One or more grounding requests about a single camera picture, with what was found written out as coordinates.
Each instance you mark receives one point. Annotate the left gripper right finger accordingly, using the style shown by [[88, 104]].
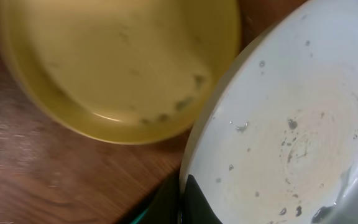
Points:
[[195, 207]]

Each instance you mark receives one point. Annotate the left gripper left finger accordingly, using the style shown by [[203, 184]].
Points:
[[164, 207]]

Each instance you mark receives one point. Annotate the light blue plate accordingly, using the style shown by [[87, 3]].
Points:
[[277, 141]]

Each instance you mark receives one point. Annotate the yellow green plate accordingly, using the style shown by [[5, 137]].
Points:
[[125, 72]]

